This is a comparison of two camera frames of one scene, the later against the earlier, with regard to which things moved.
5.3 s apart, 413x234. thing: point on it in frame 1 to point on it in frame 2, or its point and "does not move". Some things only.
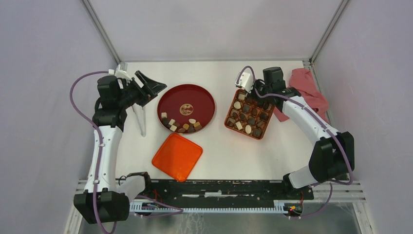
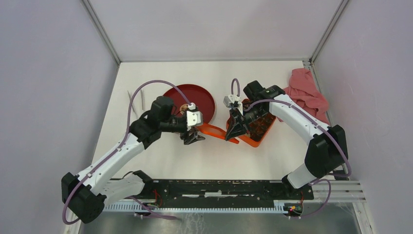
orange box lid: (177, 156) to (209, 129)
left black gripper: (152, 88) to (191, 138)
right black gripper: (257, 82) to (235, 128)
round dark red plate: (184, 102) does not move
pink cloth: (302, 80) does not move
